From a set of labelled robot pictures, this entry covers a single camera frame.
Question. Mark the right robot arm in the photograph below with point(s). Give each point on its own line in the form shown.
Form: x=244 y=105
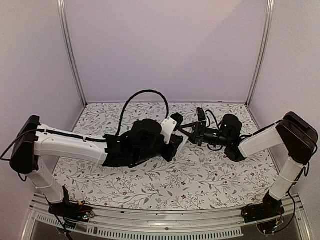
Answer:
x=299 y=138

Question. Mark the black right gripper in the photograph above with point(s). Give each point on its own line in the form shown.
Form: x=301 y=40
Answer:
x=200 y=133

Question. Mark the front aluminium rail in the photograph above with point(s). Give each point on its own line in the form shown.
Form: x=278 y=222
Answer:
x=112 y=223

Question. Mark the floral patterned table mat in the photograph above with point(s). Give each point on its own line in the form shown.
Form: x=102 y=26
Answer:
x=197 y=179

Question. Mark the left aluminium frame post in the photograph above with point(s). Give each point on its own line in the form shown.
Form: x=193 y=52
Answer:
x=61 y=6

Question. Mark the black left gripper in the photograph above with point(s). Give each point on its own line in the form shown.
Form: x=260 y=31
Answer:
x=174 y=139

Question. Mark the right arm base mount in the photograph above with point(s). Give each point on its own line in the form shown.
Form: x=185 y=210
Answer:
x=267 y=215

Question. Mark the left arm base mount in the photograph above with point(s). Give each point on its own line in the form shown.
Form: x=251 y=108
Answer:
x=70 y=211

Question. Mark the aluminium frame post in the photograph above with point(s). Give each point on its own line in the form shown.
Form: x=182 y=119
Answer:
x=61 y=6
x=262 y=51

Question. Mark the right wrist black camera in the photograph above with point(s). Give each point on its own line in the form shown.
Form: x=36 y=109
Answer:
x=201 y=115

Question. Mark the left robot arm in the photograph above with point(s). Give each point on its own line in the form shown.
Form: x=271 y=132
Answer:
x=147 y=139

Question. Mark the right aluminium frame post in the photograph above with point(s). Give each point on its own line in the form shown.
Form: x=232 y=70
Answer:
x=262 y=51

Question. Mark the white remote control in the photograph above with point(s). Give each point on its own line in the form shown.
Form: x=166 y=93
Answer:
x=183 y=143

